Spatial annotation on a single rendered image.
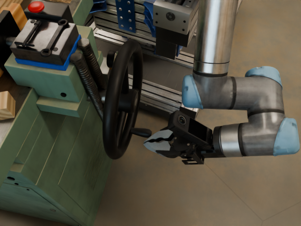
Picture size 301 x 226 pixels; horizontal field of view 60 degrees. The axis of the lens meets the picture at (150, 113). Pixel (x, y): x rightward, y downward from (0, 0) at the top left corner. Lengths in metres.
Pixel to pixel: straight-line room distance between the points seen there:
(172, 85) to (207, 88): 0.88
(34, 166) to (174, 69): 1.04
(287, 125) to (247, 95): 0.10
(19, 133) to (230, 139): 0.44
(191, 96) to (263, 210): 1.00
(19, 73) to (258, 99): 0.49
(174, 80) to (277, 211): 0.84
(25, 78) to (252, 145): 0.48
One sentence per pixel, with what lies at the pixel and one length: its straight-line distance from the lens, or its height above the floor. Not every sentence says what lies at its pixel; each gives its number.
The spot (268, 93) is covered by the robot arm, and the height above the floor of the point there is 0.89.
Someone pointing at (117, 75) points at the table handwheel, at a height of 0.95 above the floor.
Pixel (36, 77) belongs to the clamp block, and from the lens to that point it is 0.56.
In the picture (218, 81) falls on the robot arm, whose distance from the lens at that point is 0.57.
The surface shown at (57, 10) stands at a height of 1.01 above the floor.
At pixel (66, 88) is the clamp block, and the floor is 0.92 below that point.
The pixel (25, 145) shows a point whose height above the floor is 0.83.
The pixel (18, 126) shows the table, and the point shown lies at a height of 0.88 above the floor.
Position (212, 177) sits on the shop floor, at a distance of 1.44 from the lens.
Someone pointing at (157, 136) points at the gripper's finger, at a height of 0.72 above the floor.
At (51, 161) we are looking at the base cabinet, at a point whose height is 0.69.
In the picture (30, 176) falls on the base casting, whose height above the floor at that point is 0.76.
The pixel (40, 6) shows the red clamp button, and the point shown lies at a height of 1.02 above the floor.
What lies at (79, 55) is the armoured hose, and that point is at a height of 0.97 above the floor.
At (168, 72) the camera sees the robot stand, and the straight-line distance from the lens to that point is 1.49.
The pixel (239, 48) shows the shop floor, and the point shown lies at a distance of 2.02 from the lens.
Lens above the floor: 1.34
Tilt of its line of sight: 58 degrees down
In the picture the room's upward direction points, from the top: straight up
